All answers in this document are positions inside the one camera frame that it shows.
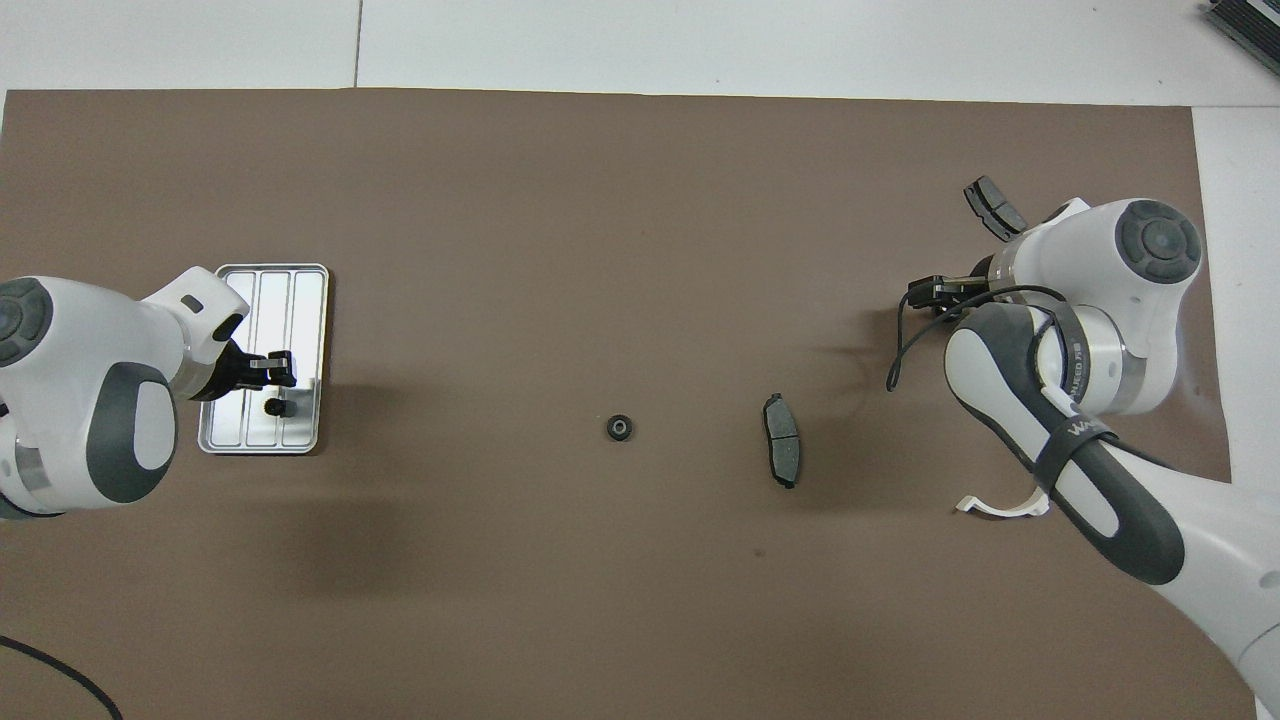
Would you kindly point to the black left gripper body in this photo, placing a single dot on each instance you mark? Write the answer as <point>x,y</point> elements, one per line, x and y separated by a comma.
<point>230,372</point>

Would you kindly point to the brown table mat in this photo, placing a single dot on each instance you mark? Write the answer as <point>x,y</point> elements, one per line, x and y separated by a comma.
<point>600,200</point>

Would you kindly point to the silver metal tray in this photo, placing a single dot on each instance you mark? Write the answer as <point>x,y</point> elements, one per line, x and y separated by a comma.
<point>300,310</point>

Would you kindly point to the dark grey ribbed device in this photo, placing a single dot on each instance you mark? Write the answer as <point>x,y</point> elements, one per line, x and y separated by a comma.
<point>1250,25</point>

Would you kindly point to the dark grey brake pad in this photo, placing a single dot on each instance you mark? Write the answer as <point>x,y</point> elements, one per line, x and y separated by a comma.
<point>782,440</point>
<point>990,200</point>

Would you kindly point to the small black bearing gear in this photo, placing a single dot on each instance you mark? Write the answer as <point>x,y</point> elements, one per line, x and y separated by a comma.
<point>620,428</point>
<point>277,407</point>

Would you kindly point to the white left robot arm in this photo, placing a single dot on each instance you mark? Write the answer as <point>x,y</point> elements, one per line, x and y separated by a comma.
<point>80,330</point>

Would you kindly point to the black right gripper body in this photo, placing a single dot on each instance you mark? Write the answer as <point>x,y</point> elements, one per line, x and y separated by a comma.
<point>983,275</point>

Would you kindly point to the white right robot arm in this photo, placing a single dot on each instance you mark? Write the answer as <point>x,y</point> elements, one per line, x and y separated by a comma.
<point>1150,240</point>

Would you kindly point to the white curved plastic bracket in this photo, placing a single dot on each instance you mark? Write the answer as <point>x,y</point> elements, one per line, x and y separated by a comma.
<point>995,509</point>

